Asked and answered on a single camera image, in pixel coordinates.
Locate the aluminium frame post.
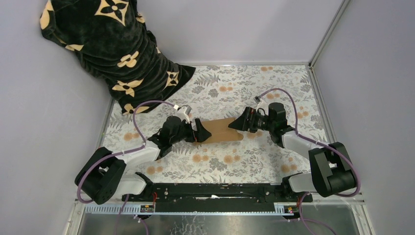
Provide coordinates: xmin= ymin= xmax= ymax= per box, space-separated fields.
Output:
xmin=308 ymin=0 xmax=351 ymax=69

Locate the white slotted cable duct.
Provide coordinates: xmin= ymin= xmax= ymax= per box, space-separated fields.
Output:
xmin=84 ymin=201 xmax=298 ymax=217

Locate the floral patterned table mat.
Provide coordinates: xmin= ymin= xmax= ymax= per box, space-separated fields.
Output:
xmin=102 ymin=65 xmax=327 ymax=183

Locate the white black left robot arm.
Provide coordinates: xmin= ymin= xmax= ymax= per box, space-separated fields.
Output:
xmin=74 ymin=105 xmax=212 ymax=205

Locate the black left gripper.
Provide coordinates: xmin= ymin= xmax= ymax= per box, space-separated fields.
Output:
xmin=170 ymin=119 xmax=212 ymax=146

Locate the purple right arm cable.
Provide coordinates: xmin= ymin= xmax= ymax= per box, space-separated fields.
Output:
xmin=254 ymin=88 xmax=362 ymax=235

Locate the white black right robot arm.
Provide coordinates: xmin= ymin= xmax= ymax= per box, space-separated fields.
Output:
xmin=228 ymin=103 xmax=361 ymax=202

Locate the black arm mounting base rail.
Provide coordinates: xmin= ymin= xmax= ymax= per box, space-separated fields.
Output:
xmin=122 ymin=183 xmax=304 ymax=205

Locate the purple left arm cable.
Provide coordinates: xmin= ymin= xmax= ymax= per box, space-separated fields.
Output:
xmin=76 ymin=99 xmax=181 ymax=235

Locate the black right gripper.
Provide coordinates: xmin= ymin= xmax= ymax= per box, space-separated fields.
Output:
xmin=228 ymin=107 xmax=274 ymax=134

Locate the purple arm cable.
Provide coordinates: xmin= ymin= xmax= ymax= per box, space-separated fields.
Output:
xmin=76 ymin=99 xmax=181 ymax=235
xmin=254 ymin=88 xmax=362 ymax=235

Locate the black floral plush blanket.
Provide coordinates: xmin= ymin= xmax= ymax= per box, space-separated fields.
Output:
xmin=40 ymin=0 xmax=195 ymax=115

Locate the brown cardboard box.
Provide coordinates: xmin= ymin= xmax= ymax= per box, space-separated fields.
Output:
xmin=196 ymin=117 xmax=244 ymax=145

